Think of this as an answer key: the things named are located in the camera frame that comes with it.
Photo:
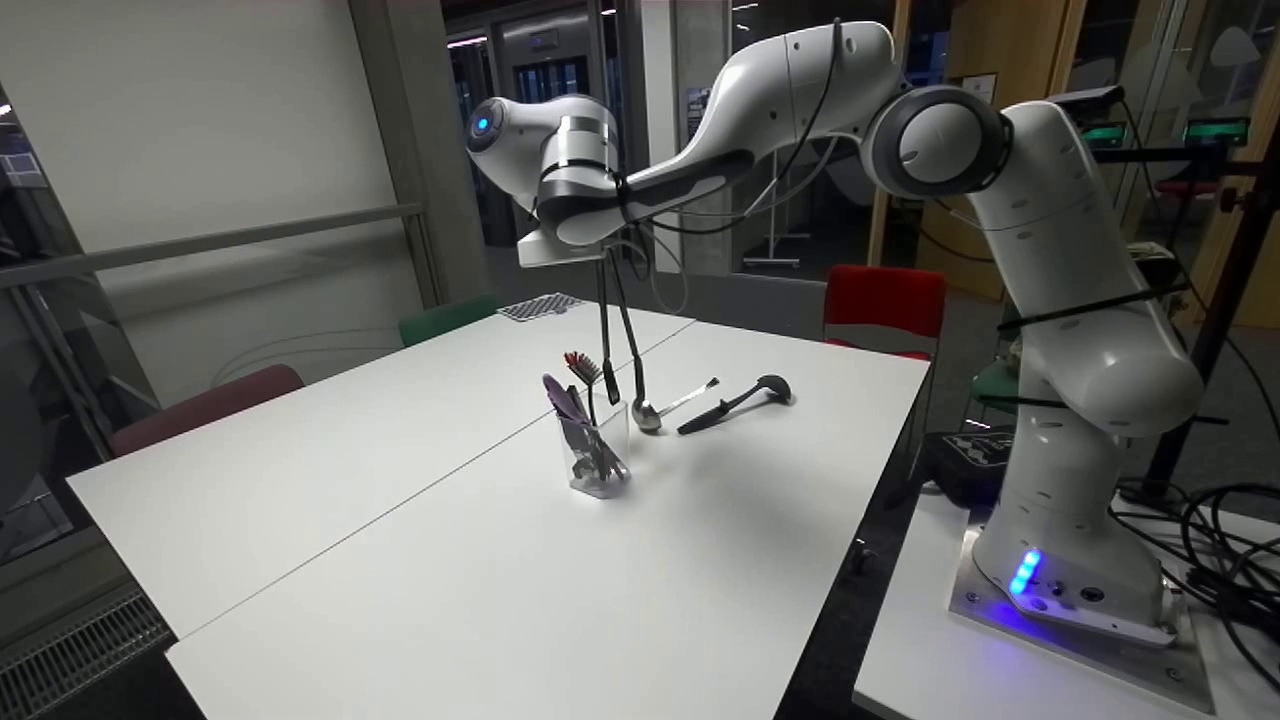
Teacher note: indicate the black control box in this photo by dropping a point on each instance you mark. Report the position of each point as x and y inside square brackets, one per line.
[966, 464]

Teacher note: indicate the metal floor grille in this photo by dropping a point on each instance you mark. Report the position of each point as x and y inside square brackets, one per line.
[75, 660]

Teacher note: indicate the grey metal railing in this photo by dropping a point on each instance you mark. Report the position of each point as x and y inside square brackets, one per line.
[201, 245]

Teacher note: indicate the green chair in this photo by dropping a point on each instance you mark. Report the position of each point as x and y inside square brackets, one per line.
[998, 385]
[445, 321]

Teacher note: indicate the black tripod stand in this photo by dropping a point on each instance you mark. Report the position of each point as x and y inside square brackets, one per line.
[1234, 264]

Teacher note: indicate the black ladle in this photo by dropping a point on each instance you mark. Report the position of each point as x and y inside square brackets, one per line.
[766, 388]

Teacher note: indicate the reddish brown brush utensil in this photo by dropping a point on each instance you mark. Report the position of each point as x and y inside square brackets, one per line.
[583, 365]

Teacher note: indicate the purple utensil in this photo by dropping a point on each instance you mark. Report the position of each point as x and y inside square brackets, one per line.
[562, 407]

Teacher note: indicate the black metal tongs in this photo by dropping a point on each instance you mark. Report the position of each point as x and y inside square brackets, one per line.
[633, 354]

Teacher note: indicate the red chair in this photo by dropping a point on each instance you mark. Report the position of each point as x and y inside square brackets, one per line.
[201, 407]
[883, 303]

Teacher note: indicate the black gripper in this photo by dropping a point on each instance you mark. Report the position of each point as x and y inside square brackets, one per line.
[633, 240]

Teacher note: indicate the small metal strainer spoon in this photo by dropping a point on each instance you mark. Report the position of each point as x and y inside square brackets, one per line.
[646, 419]

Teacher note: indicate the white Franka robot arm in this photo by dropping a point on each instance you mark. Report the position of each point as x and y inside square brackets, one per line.
[1066, 346]

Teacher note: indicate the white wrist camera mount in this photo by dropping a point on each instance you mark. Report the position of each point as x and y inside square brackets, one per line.
[567, 245]

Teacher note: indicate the clear cutlery holder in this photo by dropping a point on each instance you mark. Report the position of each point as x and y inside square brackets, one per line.
[600, 464]

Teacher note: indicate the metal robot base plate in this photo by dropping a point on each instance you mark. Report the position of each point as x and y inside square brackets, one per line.
[1144, 660]

